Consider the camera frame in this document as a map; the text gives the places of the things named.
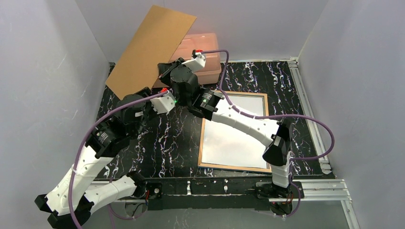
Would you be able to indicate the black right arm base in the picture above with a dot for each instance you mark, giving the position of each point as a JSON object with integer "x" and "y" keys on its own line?
{"x": 280, "y": 198}

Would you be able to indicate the hot air balloon photo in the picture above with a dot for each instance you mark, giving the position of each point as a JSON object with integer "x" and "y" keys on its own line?
{"x": 223, "y": 147}

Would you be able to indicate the aluminium rail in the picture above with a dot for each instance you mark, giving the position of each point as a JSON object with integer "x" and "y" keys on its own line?
{"x": 313, "y": 128}
{"x": 239, "y": 193}

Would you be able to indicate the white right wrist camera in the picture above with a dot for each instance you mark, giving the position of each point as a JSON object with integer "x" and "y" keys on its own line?
{"x": 197, "y": 61}

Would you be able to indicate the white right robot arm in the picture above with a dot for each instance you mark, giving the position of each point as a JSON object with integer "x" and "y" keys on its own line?
{"x": 210, "y": 105}

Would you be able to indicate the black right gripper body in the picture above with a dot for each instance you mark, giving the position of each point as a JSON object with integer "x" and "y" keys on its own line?
{"x": 165, "y": 67}

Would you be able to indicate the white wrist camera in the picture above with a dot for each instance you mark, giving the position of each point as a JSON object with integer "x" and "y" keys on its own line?
{"x": 197, "y": 61}
{"x": 164, "y": 103}

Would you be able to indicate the aluminium right side rail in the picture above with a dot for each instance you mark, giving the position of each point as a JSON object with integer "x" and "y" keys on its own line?
{"x": 313, "y": 128}

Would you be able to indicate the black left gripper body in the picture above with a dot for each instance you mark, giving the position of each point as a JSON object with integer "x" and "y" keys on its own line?
{"x": 147, "y": 93}

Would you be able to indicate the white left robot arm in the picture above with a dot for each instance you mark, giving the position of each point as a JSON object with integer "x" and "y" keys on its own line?
{"x": 71, "y": 203}

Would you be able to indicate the brown cardboard backing board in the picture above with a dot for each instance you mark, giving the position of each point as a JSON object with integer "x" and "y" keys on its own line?
{"x": 155, "y": 41}

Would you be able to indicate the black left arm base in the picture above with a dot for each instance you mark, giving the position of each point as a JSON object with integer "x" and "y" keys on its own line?
{"x": 138, "y": 204}

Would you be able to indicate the blue wooden picture frame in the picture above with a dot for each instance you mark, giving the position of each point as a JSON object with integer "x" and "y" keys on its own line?
{"x": 253, "y": 102}

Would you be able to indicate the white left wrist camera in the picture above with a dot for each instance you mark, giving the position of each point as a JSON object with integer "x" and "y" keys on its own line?
{"x": 164, "y": 103}

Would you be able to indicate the aluminium front rail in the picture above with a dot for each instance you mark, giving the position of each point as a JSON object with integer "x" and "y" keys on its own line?
{"x": 239, "y": 193}

